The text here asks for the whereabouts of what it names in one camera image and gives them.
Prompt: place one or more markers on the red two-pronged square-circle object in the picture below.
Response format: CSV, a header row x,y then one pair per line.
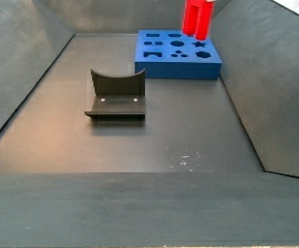
x,y
197,19

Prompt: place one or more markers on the dark grey curved fixture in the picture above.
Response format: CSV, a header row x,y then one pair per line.
x,y
120,95

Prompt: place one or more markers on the blue foam shape-sorter block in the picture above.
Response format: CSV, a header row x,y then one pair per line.
x,y
168,54

